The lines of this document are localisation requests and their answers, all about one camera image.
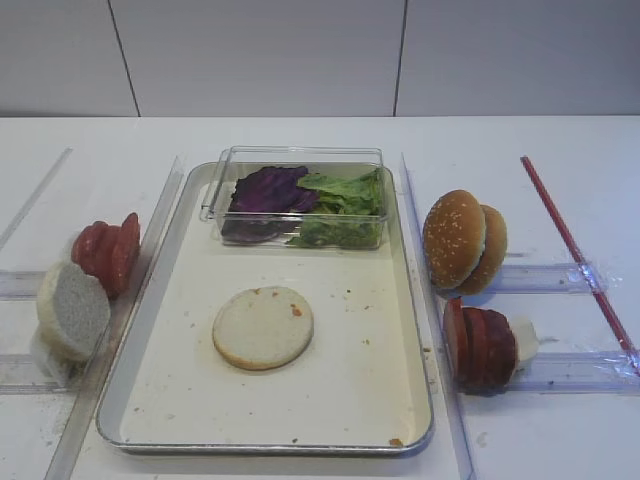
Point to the green lettuce in container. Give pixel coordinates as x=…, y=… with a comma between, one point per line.
x=357, y=197

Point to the meat patty slices stack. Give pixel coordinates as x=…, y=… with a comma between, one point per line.
x=482, y=347

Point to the tomato slices left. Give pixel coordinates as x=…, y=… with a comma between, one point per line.
x=109, y=253

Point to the white cheese slice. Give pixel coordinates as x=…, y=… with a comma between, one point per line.
x=527, y=342

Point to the purple cabbage leaf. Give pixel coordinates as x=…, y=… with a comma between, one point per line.
x=271, y=190

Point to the clear plastic container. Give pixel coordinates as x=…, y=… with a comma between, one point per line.
x=239, y=161

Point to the metal baking tray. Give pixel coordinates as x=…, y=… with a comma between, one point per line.
x=359, y=388

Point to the bottom bun on tray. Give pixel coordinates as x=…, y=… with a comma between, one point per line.
x=263, y=328

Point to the front sesame bun top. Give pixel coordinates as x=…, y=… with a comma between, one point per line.
x=454, y=236

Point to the rear bun top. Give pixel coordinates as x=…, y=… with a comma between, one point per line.
x=495, y=248

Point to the clear holder upper right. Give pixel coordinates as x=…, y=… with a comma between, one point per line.
x=522, y=273

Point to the clear holder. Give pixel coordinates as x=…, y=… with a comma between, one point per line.
x=585, y=372
x=522, y=273
x=42, y=373

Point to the red plastic strip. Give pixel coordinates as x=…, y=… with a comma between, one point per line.
x=580, y=260

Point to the white bun slice left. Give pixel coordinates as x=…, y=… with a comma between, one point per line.
x=73, y=311

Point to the clear holder lower right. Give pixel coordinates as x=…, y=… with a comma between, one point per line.
x=585, y=372

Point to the clear holder lower left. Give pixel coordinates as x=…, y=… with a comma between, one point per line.
x=42, y=373

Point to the clear rail far left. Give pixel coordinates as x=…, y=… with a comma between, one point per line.
x=34, y=197

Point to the clear rail left of tray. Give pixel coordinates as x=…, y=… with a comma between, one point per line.
x=88, y=381

